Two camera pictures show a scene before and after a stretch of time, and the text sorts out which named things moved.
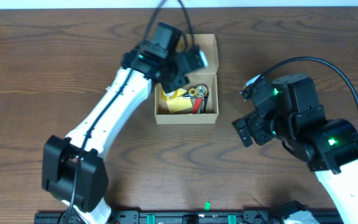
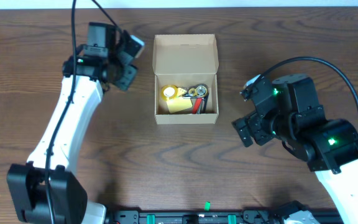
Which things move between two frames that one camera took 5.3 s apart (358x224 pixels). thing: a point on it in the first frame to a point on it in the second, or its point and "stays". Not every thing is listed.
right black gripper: x=251 y=130 stays
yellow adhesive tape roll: x=166 y=97 stays
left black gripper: x=175 y=82 to x=125 y=65
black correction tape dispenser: x=199 y=89 stays
